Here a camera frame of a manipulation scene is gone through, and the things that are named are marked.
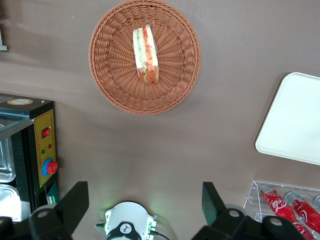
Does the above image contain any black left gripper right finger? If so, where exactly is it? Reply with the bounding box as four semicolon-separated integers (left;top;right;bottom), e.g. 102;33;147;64
192;181;306;240

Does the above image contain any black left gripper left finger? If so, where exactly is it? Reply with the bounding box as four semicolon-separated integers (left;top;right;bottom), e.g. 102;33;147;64
0;181;90;240

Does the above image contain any cream plastic tray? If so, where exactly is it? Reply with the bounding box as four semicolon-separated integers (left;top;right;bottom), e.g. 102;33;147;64
254;71;320;166

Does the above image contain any brown round wicker basket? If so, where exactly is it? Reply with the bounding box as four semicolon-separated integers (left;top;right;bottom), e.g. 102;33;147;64
88;0;202;116

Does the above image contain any layered sandwich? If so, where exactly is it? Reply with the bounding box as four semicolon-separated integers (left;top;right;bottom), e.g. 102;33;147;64
132;24;160;85

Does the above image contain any clear acrylic bottle rack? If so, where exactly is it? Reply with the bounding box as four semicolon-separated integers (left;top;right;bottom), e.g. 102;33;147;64
242;180;320;240

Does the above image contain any red cola bottle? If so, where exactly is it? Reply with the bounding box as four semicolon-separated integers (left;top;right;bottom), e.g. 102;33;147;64
284;191;320;235
259;184;300;225
292;221;316;240

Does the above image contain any steel food pan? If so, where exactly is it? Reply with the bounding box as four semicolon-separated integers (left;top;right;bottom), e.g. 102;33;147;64
0;138;16;183
0;184;24;222

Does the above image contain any black food warmer cabinet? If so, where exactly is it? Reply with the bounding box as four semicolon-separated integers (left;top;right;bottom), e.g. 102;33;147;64
0;92;60;223

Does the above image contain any thin arm cable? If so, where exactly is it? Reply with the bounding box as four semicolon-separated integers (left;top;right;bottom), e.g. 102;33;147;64
147;228;171;240
94;221;109;236

